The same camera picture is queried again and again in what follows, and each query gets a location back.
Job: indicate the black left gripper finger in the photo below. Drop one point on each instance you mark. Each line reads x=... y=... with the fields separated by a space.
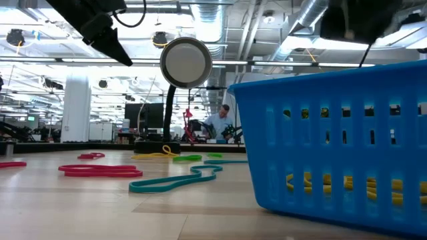
x=111 y=45

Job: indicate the small red rubber band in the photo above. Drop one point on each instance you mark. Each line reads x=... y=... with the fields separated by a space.
x=90 y=155

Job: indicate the yellow rubber band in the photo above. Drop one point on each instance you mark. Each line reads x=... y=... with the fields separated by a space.
x=155 y=155
x=397 y=201
x=305 y=175

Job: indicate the blue plastic slotted bin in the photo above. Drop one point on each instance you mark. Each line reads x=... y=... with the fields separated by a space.
x=333 y=150

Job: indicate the dark green rubber band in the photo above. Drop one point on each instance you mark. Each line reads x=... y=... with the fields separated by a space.
x=214 y=155

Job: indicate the teal rubber band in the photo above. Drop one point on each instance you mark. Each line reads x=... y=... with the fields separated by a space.
x=160 y=187

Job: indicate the long red rubber band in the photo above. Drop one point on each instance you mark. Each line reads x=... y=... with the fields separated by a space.
x=11 y=164

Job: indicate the black background robot arm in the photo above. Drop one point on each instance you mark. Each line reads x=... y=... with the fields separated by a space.
x=230 y=130

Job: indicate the red jointed desk arm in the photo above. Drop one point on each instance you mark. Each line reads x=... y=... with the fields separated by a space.
x=187 y=115

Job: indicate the black ceiling fixture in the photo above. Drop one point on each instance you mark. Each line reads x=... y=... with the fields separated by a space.
x=15 y=37
x=160 y=39

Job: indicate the white building column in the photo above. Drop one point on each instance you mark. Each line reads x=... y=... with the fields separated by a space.
x=76 y=110

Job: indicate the black desk lamp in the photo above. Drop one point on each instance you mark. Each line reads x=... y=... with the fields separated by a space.
x=186 y=62

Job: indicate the black computer monitor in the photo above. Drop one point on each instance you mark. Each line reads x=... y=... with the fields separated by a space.
x=151 y=115

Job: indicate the white cabinets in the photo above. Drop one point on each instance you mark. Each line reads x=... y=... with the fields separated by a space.
x=100 y=131

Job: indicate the person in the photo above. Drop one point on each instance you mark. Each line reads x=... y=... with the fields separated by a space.
x=218 y=124

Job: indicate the silver ventilation duct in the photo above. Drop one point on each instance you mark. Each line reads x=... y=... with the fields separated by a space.
x=307 y=15
x=208 y=23

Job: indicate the black aluminium table frame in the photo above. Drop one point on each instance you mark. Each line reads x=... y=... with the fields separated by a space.
x=66 y=147

